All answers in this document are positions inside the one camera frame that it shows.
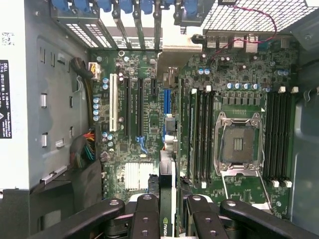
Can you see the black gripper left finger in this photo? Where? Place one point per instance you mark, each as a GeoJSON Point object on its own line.
{"type": "Point", "coordinates": [144, 219]}

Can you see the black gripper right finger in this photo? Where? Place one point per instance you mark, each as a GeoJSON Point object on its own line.
{"type": "Point", "coordinates": [207, 221]}

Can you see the silver chipset heat sink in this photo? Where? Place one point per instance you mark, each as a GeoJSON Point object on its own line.
{"type": "Point", "coordinates": [138, 175]}

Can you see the CPU socket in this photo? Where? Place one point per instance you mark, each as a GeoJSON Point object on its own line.
{"type": "Point", "coordinates": [239, 144]}

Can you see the black RAM slot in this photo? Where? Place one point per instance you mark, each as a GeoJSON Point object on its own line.
{"type": "Point", "coordinates": [200, 137]}
{"type": "Point", "coordinates": [211, 137]}
{"type": "Point", "coordinates": [206, 137]}
{"type": "Point", "coordinates": [282, 137]}
{"type": "Point", "coordinates": [275, 137]}
{"type": "Point", "coordinates": [289, 137]}

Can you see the green motherboard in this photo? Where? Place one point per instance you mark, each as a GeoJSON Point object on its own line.
{"type": "Point", "coordinates": [154, 119]}

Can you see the long black expansion slot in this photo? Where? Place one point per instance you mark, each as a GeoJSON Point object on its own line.
{"type": "Point", "coordinates": [128, 107]}
{"type": "Point", "coordinates": [140, 107]}

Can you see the blue expansion slot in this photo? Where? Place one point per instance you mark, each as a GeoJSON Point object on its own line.
{"type": "Point", "coordinates": [168, 104]}

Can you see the white expansion slot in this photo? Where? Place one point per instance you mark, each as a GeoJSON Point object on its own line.
{"type": "Point", "coordinates": [113, 102]}

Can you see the short black expansion slot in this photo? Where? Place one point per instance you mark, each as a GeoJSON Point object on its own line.
{"type": "Point", "coordinates": [153, 87]}

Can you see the open dark grey PC case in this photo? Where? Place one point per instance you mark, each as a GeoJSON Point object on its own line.
{"type": "Point", "coordinates": [306, 124]}

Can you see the white power connector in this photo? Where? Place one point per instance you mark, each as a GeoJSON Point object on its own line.
{"type": "Point", "coordinates": [94, 71]}

